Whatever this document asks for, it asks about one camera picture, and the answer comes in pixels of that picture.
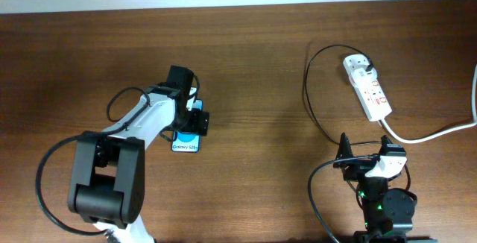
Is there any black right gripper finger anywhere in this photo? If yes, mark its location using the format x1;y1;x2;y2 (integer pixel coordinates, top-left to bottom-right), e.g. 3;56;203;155
379;135;393;154
335;133;353;160

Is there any blue Galaxy smartphone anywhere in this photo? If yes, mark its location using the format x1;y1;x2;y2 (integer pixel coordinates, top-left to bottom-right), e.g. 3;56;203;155
171;98;204;154

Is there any black charging cable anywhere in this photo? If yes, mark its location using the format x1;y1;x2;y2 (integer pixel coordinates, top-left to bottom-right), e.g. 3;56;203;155
303;44;382;147

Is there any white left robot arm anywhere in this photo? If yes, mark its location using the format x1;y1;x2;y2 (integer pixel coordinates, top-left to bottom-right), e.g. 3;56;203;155
68;66;209;242

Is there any white USB charger plug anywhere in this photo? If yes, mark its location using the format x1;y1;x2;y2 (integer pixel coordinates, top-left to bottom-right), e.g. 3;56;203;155
350;68;377;86

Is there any white power strip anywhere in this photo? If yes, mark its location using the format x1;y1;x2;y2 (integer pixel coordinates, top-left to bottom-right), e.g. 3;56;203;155
343;54;392;122

